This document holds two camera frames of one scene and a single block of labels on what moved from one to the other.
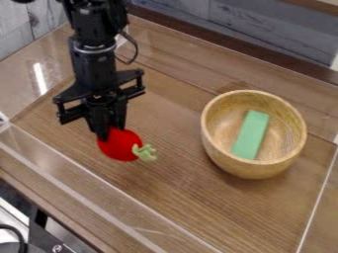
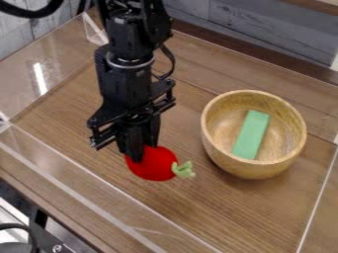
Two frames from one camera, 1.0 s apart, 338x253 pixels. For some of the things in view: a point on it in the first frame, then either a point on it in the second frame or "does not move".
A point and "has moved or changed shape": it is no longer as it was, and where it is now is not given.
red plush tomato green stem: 124,146 has moved or changed shape
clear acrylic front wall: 57,209 does not move
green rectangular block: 249,134 does not move
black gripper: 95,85 -> 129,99
